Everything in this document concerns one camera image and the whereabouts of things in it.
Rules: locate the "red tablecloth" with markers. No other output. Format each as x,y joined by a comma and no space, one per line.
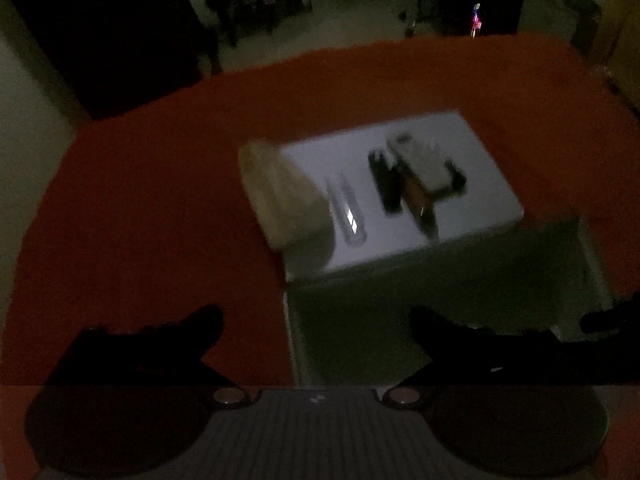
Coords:
146,219

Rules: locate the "white flat box lid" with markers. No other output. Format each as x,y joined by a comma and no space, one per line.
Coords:
486,206

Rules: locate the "clear plastic pen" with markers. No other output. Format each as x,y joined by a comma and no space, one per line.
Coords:
346,210

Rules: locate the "white remote control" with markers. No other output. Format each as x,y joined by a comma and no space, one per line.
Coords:
422,160

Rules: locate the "beige tissue pack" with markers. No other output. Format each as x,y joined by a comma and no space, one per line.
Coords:
287,204

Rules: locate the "black glasses case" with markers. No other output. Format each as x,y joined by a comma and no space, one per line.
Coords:
388,182

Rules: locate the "orange black marker pen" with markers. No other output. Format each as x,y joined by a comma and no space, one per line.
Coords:
420,205

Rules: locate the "white open cardboard box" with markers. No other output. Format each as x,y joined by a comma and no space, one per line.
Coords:
377,326

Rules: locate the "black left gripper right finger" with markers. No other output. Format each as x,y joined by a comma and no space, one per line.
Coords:
501,403

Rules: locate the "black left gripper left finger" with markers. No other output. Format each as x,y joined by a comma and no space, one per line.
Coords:
118,405

